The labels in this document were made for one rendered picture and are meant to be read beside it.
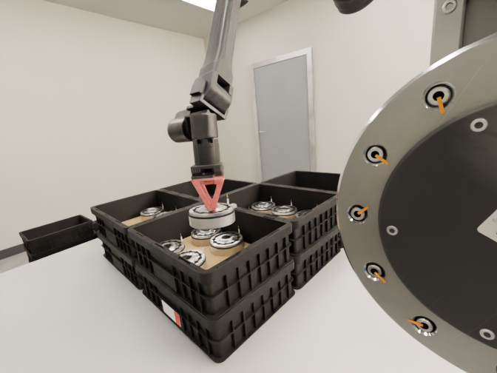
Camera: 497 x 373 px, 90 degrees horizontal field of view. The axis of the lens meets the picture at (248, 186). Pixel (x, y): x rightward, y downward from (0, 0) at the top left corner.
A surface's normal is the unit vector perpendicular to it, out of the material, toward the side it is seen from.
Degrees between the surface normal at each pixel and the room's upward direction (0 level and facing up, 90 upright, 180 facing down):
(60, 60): 90
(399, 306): 90
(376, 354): 0
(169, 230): 90
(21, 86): 90
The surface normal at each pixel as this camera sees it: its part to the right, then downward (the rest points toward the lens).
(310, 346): -0.09, -0.97
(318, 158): -0.64, 0.25
